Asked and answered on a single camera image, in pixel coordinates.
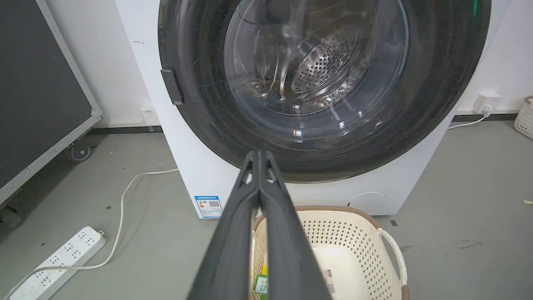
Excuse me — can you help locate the white wall outlet with plug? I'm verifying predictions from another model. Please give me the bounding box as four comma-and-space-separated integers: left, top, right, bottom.
141, 107, 160, 126

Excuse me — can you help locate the cream perforated laundry basket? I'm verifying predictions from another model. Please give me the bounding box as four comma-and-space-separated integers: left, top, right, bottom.
250, 206, 410, 300

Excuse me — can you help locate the white power strip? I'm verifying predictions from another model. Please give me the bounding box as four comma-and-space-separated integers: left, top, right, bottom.
8, 226, 106, 300
0, 168, 179, 300

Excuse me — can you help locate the green yellow label item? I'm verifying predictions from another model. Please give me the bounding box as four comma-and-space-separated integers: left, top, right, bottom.
253, 273, 270, 295

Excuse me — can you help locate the blue energy label sticker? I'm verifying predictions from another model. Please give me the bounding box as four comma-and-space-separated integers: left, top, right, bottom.
194, 195, 223, 219

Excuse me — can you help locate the black rolling board panel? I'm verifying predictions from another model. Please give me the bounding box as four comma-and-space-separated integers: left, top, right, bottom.
0, 0, 103, 205

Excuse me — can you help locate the grey caster wheel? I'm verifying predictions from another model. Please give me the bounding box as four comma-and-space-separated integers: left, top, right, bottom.
68, 140, 92, 163

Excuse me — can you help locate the white wall socket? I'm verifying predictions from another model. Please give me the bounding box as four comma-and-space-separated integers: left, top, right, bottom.
472, 93, 502, 114

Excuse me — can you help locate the round dark glass washer door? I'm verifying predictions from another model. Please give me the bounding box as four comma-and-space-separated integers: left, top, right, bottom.
158, 0, 492, 184

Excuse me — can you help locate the white front-load washing machine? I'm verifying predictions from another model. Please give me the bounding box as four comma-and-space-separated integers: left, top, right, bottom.
115, 0, 511, 220

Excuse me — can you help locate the dark grey door handle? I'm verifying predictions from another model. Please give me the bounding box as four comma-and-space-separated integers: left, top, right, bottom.
161, 68, 184, 105

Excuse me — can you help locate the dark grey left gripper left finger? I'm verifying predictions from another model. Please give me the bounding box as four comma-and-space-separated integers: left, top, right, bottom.
187, 150, 259, 300

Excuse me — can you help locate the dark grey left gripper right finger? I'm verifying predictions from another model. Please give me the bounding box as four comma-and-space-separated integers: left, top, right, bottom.
259, 150, 332, 300

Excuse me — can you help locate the white woven basket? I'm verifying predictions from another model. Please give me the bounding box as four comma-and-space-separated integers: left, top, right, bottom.
514, 96, 533, 140

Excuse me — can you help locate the white plug with cable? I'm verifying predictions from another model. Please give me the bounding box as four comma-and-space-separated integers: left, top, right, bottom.
448, 106, 493, 130

